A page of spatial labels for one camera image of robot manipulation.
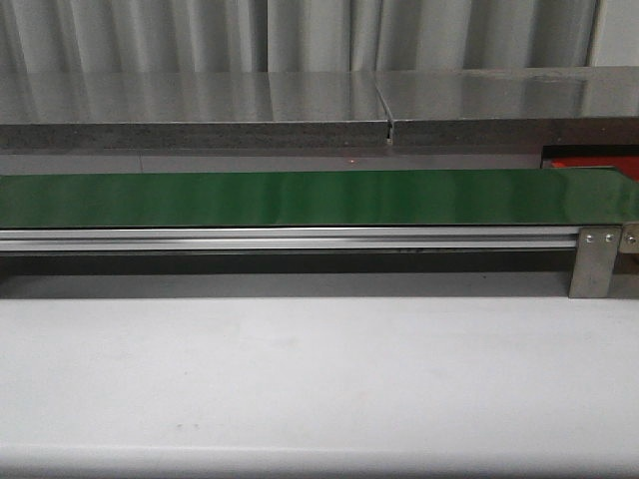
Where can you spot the left grey stone slab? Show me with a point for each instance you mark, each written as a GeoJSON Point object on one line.
{"type": "Point", "coordinates": [190, 111]}

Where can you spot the grey stone slab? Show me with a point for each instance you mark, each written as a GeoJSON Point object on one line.
{"type": "Point", "coordinates": [533, 107]}
{"type": "Point", "coordinates": [190, 111]}

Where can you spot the green conveyor belt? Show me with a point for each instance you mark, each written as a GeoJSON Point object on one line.
{"type": "Point", "coordinates": [561, 197]}

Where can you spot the right grey stone slab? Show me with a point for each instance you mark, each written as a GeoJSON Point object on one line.
{"type": "Point", "coordinates": [533, 107]}

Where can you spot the steel conveyor end plate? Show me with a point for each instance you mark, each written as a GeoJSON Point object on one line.
{"type": "Point", "coordinates": [629, 243]}

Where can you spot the red plastic tray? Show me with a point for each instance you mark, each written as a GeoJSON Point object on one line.
{"type": "Point", "coordinates": [626, 165]}

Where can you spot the grey pleated curtain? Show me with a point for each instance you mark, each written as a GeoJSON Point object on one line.
{"type": "Point", "coordinates": [293, 36]}

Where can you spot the steel conveyor support bracket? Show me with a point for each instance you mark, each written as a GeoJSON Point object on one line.
{"type": "Point", "coordinates": [596, 253]}

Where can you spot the aluminium conveyor side rail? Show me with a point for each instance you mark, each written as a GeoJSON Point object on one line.
{"type": "Point", "coordinates": [287, 239]}

